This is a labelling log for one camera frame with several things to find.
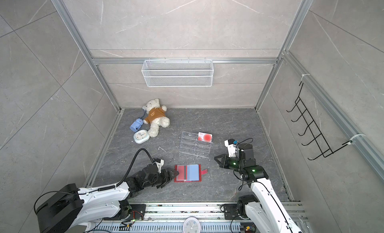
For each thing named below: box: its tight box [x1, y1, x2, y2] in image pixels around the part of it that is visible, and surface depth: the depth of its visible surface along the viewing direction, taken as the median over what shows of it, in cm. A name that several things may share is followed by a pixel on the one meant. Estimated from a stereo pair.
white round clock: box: [182, 216, 201, 233], surface depth 70 cm
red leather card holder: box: [174, 164, 208, 183], surface depth 88 cm
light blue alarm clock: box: [133, 129, 150, 144], surface depth 102 cm
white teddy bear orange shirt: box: [142, 98, 170, 138], surface depth 107 cm
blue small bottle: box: [129, 118, 144, 132], surface depth 106 cm
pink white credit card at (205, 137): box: [197, 132, 213, 143], surface depth 94 cm
